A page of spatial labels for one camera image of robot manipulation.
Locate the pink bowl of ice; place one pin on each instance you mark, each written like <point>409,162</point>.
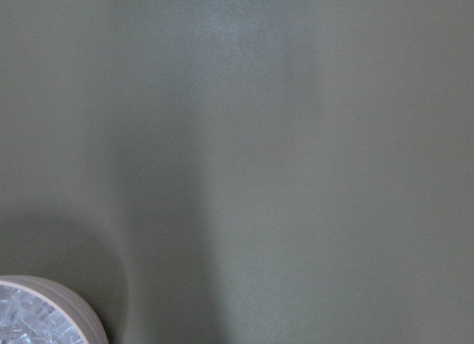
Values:
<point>72,306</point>

